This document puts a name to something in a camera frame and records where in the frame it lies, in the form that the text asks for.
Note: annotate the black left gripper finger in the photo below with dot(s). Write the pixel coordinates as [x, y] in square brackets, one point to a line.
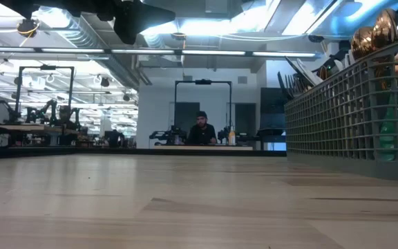
[137, 17]

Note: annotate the dark metal fork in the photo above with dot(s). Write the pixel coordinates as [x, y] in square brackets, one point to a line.
[294, 86]

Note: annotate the grey plastic silverware basket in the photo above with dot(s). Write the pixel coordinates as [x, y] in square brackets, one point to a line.
[340, 166]

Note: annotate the black round ceiling device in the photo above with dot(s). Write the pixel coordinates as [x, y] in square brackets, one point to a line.
[28, 27]

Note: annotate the round ceiling fixture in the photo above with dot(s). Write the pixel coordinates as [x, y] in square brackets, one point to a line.
[178, 35]

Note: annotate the black ceiling spotlight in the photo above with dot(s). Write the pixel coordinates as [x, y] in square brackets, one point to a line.
[105, 82]
[126, 97]

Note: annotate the long ceiling light strip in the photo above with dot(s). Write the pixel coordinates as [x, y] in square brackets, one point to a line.
[213, 53]

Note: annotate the dark door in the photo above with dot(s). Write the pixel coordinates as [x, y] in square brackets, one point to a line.
[187, 117]
[245, 119]

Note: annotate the wooden background table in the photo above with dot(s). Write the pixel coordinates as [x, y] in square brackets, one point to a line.
[23, 128]
[202, 147]

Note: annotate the person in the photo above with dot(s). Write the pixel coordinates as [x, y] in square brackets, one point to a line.
[201, 133]

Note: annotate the yellowish background bottle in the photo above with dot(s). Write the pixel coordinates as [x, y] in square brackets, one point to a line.
[231, 136]

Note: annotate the black fork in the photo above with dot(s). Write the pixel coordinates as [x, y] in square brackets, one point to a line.
[282, 84]

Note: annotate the black monitor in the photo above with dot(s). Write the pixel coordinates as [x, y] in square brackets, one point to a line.
[271, 103]

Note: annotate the black desk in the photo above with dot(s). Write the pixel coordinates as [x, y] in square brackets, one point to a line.
[271, 133]

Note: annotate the black background frame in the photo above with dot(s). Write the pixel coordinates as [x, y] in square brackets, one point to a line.
[47, 67]
[203, 82]

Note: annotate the black ceiling camera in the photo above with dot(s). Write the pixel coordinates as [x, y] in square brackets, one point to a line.
[315, 38]

